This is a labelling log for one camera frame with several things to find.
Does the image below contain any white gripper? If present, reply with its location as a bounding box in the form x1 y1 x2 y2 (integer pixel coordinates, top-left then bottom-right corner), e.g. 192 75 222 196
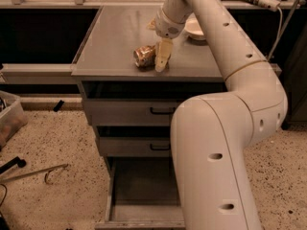
147 9 185 72

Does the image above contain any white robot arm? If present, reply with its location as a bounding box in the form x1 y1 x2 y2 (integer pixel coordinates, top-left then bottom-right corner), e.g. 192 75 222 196
155 0 288 230

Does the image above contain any grey drawer cabinet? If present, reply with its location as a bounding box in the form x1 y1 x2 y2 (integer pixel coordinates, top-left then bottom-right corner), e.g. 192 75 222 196
70 5 231 230

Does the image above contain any top grey drawer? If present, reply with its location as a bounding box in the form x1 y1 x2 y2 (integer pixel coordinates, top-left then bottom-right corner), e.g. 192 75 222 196
83 81 184 126

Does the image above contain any grey drawer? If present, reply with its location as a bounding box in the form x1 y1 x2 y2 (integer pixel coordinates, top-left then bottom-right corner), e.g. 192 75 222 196
96 126 171 157
83 81 184 126
95 157 185 230

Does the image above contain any middle grey drawer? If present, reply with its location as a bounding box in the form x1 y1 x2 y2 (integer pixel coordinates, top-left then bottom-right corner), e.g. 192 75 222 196
96 126 171 157

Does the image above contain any bottom grey drawer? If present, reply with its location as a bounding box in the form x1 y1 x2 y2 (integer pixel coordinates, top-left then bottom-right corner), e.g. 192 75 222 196
95 157 185 230

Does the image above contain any white paper bowl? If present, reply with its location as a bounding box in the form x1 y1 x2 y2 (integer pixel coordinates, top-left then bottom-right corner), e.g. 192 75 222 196
184 18 205 40

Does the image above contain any small black block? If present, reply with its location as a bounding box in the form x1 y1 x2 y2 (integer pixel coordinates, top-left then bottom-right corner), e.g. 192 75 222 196
53 100 64 112

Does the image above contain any dark cabinet at right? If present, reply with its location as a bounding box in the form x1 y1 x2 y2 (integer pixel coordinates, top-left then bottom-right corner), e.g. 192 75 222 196
281 26 307 131

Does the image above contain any clear plastic storage bin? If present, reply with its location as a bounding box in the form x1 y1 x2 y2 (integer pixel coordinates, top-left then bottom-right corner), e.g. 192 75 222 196
0 91 28 149

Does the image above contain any metal grabber stick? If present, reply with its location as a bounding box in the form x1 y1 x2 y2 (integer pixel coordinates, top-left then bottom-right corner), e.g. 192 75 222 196
0 164 69 184

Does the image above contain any white power cable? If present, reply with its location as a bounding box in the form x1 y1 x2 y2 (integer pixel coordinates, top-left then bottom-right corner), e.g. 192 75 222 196
267 7 286 62

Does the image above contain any black handle tool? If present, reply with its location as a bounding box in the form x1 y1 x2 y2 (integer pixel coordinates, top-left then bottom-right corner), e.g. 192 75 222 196
0 156 26 174

